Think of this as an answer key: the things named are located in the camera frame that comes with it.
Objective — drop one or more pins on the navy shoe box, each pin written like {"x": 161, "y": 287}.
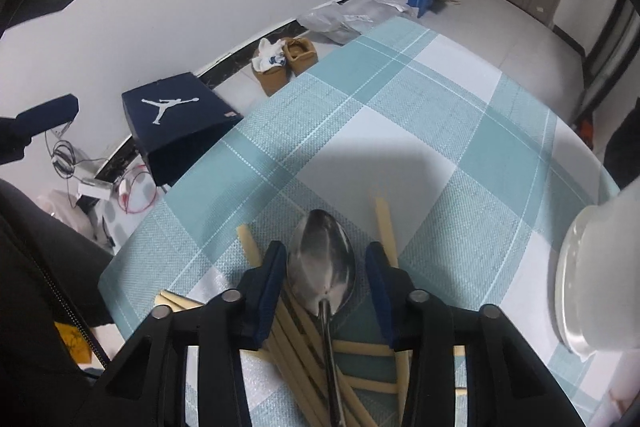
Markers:
{"x": 175, "y": 127}

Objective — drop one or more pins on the grey plastic bag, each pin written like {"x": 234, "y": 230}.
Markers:
{"x": 327, "y": 24}

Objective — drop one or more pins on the white sock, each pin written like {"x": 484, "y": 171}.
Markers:
{"x": 267, "y": 54}

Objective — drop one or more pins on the orange object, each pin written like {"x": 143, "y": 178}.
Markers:
{"x": 585, "y": 133}

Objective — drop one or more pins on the person's dark trousers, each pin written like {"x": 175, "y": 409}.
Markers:
{"x": 80, "y": 277}

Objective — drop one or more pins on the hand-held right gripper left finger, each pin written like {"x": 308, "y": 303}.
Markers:
{"x": 270, "y": 287}

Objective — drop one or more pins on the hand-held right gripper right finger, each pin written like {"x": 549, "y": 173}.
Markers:
{"x": 380, "y": 287}

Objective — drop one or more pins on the person's black jacket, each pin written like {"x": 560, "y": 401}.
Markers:
{"x": 25, "y": 307}

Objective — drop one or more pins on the pile of chopsticks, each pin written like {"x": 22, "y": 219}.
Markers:
{"x": 300, "y": 357}

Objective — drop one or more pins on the white plastic packaging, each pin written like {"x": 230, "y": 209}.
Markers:
{"x": 375, "y": 4}

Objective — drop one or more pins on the brown suede shoe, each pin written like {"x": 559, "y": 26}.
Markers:
{"x": 272, "y": 79}
{"x": 302, "y": 57}

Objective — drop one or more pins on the white plastic utensil holder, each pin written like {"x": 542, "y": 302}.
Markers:
{"x": 600, "y": 282}

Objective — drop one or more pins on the dark door frame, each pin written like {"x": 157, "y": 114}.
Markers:
{"x": 610, "y": 47}

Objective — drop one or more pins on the stainless steel spoon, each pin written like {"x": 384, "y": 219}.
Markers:
{"x": 320, "y": 257}

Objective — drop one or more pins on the dark cloth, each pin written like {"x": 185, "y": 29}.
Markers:
{"x": 622, "y": 147}

